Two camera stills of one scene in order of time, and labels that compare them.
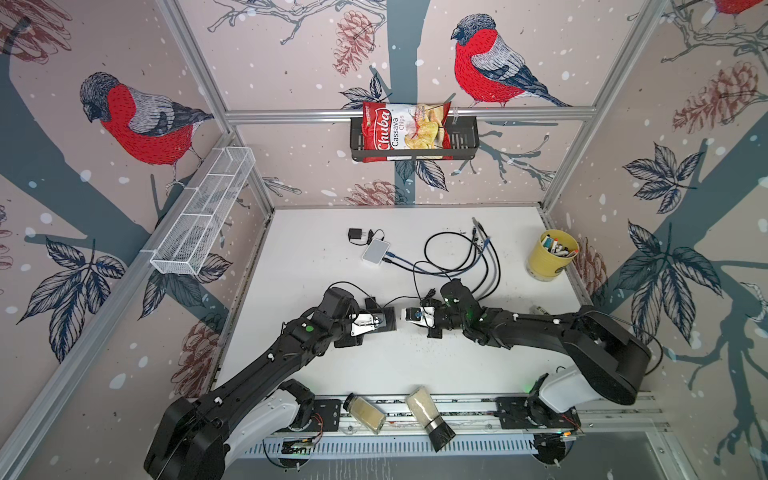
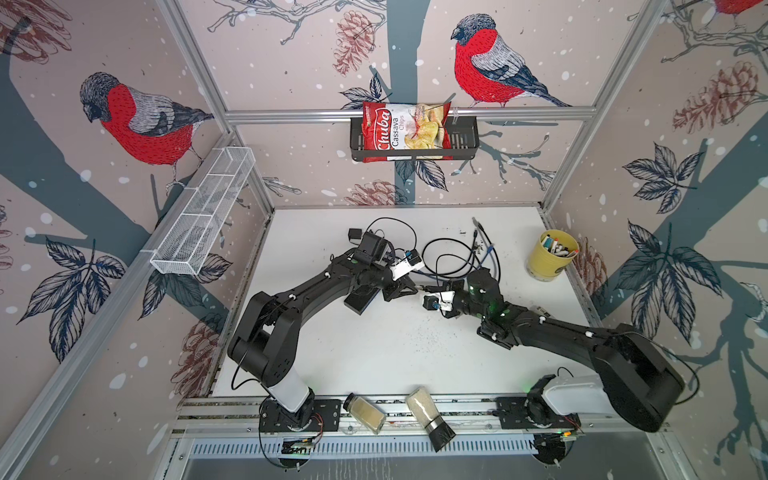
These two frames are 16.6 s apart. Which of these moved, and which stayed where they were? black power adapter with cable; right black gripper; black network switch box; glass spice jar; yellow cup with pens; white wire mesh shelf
Moved: black network switch box; right black gripper
Stayed: black power adapter with cable; yellow cup with pens; white wire mesh shelf; glass spice jar
